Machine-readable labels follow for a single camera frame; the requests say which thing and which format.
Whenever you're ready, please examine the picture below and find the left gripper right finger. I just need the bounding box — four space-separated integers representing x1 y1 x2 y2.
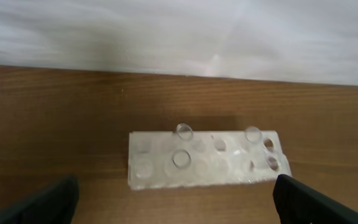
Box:
272 174 358 224

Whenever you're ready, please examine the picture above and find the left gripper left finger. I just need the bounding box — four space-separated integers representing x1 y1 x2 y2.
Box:
0 175 80 224

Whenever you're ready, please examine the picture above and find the white test tube rack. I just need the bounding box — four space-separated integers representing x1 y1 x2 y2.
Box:
127 129 293 191

